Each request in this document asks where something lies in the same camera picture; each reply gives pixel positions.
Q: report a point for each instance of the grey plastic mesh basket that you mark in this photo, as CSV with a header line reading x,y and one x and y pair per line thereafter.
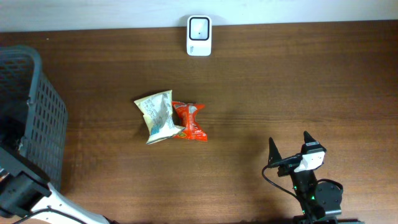
x,y
29,100

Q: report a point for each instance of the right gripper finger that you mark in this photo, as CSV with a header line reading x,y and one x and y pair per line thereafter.
x,y
309,140
274,155

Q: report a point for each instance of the cream snack bag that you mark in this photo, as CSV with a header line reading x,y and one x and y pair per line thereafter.
x,y
158,115

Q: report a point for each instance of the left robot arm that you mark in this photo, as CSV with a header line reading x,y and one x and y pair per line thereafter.
x,y
26,192

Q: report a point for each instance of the white barcode scanner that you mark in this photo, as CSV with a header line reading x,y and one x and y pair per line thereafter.
x,y
199,35

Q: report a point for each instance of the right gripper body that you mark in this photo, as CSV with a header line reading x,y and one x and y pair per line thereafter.
x,y
301,179

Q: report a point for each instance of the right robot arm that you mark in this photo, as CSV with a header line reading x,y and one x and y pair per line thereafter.
x,y
320,199

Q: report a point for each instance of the red snack bag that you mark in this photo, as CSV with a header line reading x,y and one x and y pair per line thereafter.
x,y
187,113

